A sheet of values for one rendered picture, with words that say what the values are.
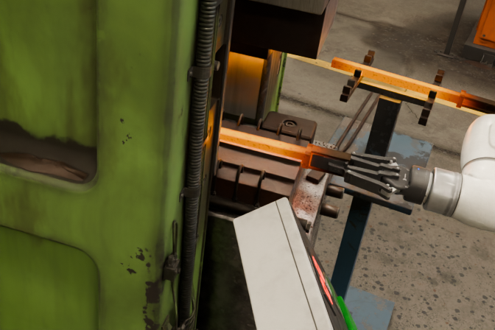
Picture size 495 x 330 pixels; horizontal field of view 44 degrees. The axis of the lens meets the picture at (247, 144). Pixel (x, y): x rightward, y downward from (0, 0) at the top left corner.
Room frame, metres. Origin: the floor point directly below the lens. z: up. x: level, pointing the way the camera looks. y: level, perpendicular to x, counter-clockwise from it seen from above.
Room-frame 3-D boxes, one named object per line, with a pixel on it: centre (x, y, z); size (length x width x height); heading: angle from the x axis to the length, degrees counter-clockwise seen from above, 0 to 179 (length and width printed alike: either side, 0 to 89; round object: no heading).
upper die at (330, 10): (1.10, 0.09, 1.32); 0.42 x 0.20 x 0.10; 79
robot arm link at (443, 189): (1.03, -0.40, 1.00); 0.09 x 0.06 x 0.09; 168
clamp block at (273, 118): (1.25, -0.09, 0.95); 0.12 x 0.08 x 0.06; 79
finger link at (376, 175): (1.04, -0.26, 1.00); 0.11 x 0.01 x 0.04; 83
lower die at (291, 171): (1.10, 0.09, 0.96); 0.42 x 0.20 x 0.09; 79
